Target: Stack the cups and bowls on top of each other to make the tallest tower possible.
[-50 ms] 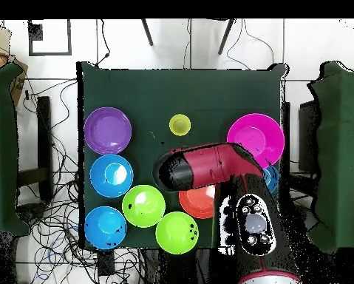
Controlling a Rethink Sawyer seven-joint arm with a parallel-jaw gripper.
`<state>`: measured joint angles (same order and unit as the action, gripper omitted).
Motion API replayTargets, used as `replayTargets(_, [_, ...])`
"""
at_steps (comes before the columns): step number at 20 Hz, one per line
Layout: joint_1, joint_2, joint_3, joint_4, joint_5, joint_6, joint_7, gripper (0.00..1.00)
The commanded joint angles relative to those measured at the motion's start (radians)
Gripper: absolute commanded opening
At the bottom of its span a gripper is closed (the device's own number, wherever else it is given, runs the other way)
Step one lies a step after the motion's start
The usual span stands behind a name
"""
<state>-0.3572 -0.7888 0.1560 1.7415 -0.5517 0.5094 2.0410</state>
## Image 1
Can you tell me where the yellow plastic cup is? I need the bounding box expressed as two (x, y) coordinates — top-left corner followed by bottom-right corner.
(169, 113), (191, 137)

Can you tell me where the large orange-red bowl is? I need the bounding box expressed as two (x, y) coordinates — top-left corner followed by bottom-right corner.
(178, 184), (217, 220)

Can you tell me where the green bowl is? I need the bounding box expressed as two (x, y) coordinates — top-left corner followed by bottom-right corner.
(154, 211), (200, 255)
(121, 184), (166, 229)

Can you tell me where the dark green tablecloth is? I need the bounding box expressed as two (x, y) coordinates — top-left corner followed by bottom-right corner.
(76, 61), (288, 249)

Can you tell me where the large blue bowl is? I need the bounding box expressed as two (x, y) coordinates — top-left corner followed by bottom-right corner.
(84, 206), (128, 251)
(89, 154), (135, 198)

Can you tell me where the purple bowl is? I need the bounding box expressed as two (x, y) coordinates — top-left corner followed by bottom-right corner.
(84, 106), (133, 155)

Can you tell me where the large pink bowl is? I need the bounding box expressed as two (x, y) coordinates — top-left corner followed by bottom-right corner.
(225, 112), (285, 170)

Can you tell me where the small blue bowl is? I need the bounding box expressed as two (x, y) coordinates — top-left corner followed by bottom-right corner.
(262, 165), (281, 194)

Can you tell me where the black tripod leg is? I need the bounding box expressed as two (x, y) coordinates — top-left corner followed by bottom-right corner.
(140, 19), (154, 47)
(217, 19), (236, 55)

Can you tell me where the black box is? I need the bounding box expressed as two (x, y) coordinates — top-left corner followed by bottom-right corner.
(297, 100), (319, 175)

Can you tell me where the long black bar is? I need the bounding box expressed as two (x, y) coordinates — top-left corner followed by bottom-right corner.
(36, 95), (53, 202)

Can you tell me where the black stand with knob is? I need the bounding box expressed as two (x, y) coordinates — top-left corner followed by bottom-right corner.
(15, 202), (49, 227)

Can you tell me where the green covered side table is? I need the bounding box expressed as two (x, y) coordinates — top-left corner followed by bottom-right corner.
(0, 63), (30, 236)
(307, 61), (354, 254)

